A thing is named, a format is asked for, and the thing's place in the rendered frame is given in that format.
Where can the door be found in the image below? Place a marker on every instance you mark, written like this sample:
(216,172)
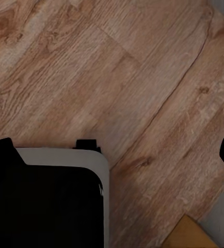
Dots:
(188,234)

